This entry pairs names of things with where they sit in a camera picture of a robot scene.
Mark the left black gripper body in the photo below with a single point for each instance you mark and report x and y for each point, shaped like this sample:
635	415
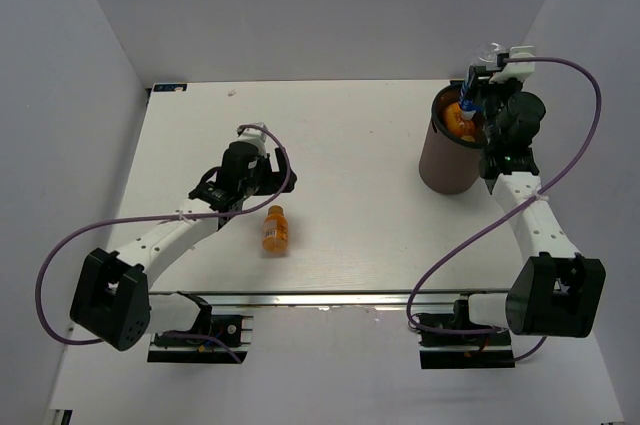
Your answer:
264	180

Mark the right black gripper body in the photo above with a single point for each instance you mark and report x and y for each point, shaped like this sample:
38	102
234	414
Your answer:
494	97

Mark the orange juice bottle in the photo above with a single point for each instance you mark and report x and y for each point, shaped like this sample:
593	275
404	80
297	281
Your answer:
456	124

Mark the blue label water bottle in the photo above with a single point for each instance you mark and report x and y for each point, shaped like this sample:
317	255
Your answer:
485	64

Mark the orange juice bottle label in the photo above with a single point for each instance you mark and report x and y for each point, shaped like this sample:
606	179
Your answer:
275	231

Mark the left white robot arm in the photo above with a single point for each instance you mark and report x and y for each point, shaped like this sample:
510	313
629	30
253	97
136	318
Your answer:
112	299

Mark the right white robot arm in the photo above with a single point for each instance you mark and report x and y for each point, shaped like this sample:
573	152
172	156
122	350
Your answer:
558	289

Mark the brown cylindrical bin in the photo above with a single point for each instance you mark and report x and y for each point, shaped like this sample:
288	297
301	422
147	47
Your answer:
449	165

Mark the blue label sticker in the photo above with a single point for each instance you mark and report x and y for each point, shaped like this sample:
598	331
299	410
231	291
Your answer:
169	88

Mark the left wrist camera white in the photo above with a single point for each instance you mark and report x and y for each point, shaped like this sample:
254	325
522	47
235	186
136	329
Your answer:
255	135

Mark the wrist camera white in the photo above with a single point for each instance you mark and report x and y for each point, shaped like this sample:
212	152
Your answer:
516	63
255	135

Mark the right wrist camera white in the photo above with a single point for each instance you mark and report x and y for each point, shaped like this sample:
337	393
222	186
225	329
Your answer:
516	63

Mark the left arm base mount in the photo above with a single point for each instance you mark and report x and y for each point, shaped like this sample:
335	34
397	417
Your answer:
187	329

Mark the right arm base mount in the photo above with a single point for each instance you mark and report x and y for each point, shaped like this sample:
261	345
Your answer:
448	340

